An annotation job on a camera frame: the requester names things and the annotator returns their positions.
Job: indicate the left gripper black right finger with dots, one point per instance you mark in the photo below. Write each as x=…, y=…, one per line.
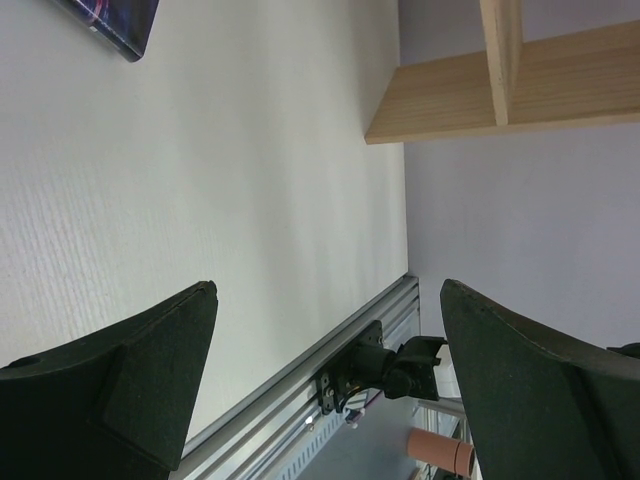
x=540, y=403

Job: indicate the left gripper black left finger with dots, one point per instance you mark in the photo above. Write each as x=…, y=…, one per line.
x=114, y=404

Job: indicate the dark purple galaxy book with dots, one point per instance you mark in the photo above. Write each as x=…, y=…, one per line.
x=125, y=24

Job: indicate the terracotta cylinder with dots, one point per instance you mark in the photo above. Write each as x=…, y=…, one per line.
x=449, y=454

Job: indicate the wooden two-tier shelf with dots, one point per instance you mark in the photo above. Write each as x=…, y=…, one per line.
x=583, y=79

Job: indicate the aluminium mounting rail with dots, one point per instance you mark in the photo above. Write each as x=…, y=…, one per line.
x=245, y=442

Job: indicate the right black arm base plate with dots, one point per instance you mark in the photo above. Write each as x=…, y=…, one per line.
x=359, y=365

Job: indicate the perforated cable duct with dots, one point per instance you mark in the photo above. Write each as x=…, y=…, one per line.
x=315, y=434

